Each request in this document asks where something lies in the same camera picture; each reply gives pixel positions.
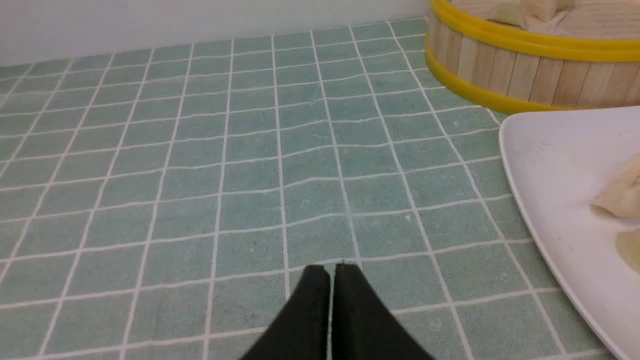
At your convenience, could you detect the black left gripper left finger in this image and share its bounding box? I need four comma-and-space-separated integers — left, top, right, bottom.
241, 265, 330, 360

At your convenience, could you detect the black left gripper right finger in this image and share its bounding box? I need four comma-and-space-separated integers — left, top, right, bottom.
332, 263, 433, 360

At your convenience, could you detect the white rectangular plate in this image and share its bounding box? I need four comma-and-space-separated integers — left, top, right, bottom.
499, 105, 640, 360

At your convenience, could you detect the pale dumpling on plate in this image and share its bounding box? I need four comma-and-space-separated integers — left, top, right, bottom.
590, 153, 640, 219

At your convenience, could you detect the green checkered tablecloth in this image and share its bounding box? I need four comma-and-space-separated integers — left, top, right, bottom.
0, 17, 612, 360

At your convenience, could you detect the bamboo steamer basket yellow rim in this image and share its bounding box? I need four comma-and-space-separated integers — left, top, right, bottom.
425, 0, 640, 114

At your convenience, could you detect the green dumpling in steamer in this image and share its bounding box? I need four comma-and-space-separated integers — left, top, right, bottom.
486, 3, 530, 31

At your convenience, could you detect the white steamer liner cloth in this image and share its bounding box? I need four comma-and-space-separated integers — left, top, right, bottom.
451, 0, 640, 40

